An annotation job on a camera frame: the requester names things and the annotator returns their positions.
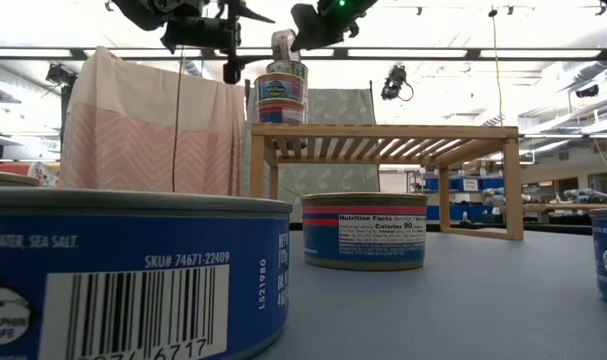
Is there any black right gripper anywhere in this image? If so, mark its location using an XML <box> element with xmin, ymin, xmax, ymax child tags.
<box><xmin>290</xmin><ymin>0</ymin><xmax>379</xmax><ymax>53</ymax></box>

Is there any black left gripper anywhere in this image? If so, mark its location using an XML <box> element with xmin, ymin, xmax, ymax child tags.
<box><xmin>160</xmin><ymin>2</ymin><xmax>276</xmax><ymax>85</ymax></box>

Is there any silver-lid seafood can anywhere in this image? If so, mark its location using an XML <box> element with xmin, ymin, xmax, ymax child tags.
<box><xmin>271</xmin><ymin>28</ymin><xmax>300</xmax><ymax>63</ymax></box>

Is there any green-label tuna can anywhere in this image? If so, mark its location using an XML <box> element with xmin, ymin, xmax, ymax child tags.
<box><xmin>266</xmin><ymin>59</ymin><xmax>309</xmax><ymax>81</ymax></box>

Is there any wooden slatted shelf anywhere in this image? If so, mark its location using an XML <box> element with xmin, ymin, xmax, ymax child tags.
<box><xmin>249</xmin><ymin>123</ymin><xmax>525</xmax><ymax>242</ymax></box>

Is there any green leaf-pattern cloth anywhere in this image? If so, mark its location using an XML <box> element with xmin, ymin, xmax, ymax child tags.
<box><xmin>246</xmin><ymin>88</ymin><xmax>383</xmax><ymax>224</ymax></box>

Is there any pink chevron cloth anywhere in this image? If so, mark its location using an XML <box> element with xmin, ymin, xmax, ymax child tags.
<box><xmin>58</xmin><ymin>47</ymin><xmax>248</xmax><ymax>197</ymax></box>

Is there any blue bin shelving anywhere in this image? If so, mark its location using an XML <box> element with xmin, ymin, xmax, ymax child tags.
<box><xmin>422</xmin><ymin>172</ymin><xmax>507</xmax><ymax>224</ymax></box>

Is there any white floral cloth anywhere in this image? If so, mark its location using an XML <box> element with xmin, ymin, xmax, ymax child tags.
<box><xmin>28</xmin><ymin>162</ymin><xmax>60</xmax><ymax>189</ymax></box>

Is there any red storage bin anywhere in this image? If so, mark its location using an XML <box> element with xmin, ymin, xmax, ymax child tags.
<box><xmin>0</xmin><ymin>160</ymin><xmax>32</xmax><ymax>176</ymax></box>

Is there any long wooden table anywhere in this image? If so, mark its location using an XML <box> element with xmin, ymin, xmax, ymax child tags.
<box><xmin>522</xmin><ymin>202</ymin><xmax>607</xmax><ymax>214</ymax></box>

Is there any grey blue equipment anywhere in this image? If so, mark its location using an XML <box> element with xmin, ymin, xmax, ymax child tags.
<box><xmin>565</xmin><ymin>188</ymin><xmax>607</xmax><ymax>204</ymax></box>

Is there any black overhead camera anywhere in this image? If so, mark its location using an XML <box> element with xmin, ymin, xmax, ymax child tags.
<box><xmin>380</xmin><ymin>63</ymin><xmax>415</xmax><ymax>103</ymax></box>

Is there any black hanging cable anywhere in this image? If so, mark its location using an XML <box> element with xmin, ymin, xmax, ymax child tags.
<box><xmin>170</xmin><ymin>47</ymin><xmax>187</xmax><ymax>194</ymax></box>

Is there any thin yellow hanging cable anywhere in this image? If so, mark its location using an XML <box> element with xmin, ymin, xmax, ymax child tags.
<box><xmin>487</xmin><ymin>7</ymin><xmax>504</xmax><ymax>126</ymax></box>

